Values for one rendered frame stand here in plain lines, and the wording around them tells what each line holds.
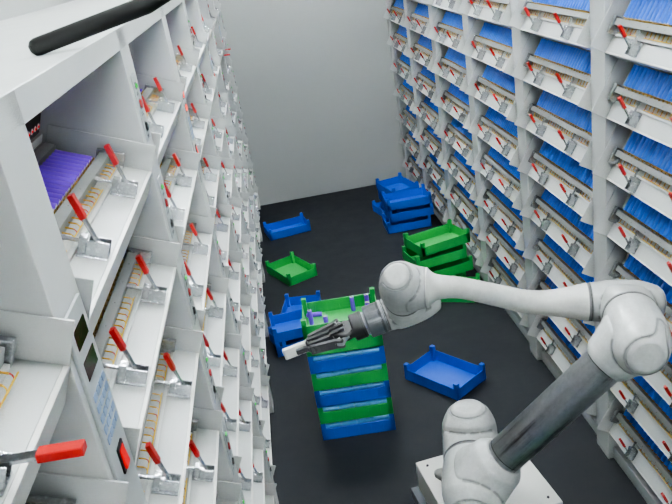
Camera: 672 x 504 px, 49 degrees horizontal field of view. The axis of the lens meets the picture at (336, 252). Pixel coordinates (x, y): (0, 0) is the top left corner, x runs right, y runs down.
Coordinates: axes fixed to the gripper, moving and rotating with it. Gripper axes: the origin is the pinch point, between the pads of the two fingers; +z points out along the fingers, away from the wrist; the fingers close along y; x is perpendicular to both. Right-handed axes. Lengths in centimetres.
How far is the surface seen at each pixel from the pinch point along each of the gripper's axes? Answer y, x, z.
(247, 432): 12.6, -27.4, 25.9
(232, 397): 2.1, -7.9, 22.1
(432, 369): 109, -95, -37
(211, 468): -55, 13, 17
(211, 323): 9.1, 12.5, 19.6
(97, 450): -110, 58, 7
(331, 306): 92, -38, -7
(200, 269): 2.9, 30.8, 14.2
